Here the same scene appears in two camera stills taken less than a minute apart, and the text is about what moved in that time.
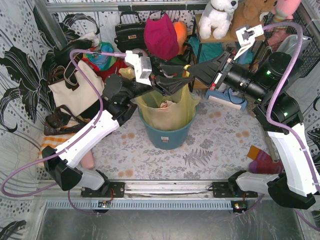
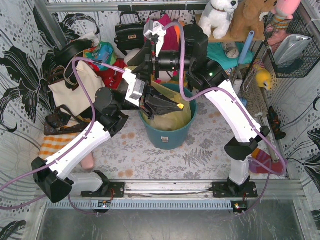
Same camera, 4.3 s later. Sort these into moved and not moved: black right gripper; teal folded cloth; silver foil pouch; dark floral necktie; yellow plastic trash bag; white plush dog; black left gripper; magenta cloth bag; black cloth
Moved: black left gripper; black right gripper; yellow plastic trash bag
Not moved: white plush dog; teal folded cloth; silver foil pouch; dark floral necktie; black cloth; magenta cloth bag
